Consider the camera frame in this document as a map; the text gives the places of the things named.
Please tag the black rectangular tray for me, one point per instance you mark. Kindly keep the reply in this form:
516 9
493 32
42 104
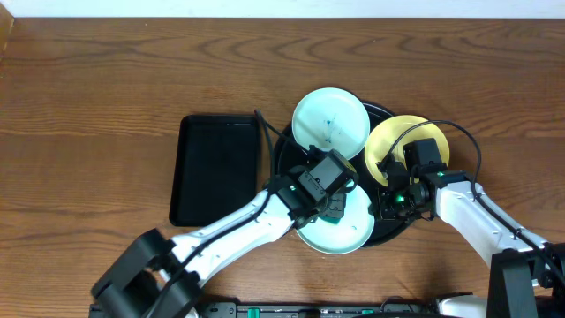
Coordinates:
216 169

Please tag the light blue plate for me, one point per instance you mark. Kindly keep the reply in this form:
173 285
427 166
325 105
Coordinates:
331 118
353 230

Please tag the green scouring sponge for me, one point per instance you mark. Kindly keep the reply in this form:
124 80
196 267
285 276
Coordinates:
331 217

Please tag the yellow plate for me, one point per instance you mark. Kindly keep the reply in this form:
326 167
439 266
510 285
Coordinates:
384 134

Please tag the black round tray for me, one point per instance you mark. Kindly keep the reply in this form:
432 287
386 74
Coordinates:
287 156

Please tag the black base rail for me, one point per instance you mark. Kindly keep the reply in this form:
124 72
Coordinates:
331 310

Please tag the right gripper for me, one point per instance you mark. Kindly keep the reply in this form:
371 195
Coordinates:
384 211

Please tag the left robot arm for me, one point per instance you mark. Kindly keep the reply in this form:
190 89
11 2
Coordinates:
159 277

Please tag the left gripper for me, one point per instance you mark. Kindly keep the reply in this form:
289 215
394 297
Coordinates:
334 208

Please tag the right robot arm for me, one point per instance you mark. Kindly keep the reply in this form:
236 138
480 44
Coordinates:
526 270

